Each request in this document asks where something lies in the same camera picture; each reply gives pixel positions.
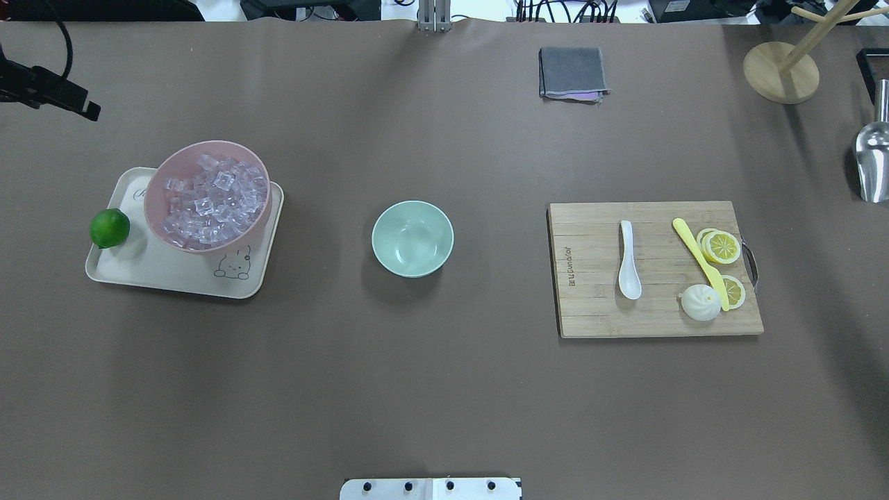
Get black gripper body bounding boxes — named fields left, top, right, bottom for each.
left=1, top=59, right=42, bottom=110

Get white ceramic spoon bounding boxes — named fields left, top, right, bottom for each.
left=618, top=219, right=642, bottom=300

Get pink bowl of ice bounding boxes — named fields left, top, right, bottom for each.
left=144, top=140, right=272, bottom=254

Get mint green bowl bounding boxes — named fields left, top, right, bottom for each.
left=371, top=200, right=455, bottom=278

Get green lime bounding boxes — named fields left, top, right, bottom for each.
left=89, top=208, right=131, bottom=248

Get beige rabbit tray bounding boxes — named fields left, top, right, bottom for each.
left=85, top=167, right=285, bottom=299

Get grey folded cloth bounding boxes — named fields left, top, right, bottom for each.
left=538, top=47, right=612, bottom=103

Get bamboo cutting board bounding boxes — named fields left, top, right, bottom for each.
left=547, top=201, right=764, bottom=339

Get white steamed bun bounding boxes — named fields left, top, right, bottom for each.
left=679, top=284, right=722, bottom=321

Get upper lemon slices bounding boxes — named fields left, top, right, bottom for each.
left=696, top=228, right=742, bottom=265

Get yellow plastic knife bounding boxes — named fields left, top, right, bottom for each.
left=671, top=217, right=729, bottom=311

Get lower lemon slice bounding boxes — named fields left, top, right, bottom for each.
left=722, top=274, right=746, bottom=310

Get wooden mug tree stand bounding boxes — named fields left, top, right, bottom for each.
left=742, top=1, right=888, bottom=105

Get metal scoop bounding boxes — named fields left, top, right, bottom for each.
left=855, top=79, right=888, bottom=203

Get aluminium camera post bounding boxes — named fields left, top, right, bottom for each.
left=416, top=0, right=453, bottom=33

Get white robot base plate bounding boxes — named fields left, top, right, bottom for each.
left=339, top=476, right=524, bottom=499

